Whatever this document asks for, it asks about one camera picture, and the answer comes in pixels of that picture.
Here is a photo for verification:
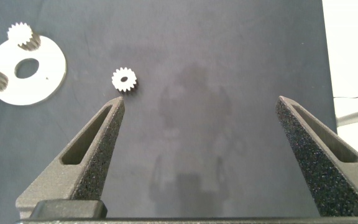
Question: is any round white carrier plate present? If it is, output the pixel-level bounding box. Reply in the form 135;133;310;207
0;34;68;106

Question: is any dark rectangular work mat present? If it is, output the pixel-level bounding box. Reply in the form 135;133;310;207
0;0;338;218

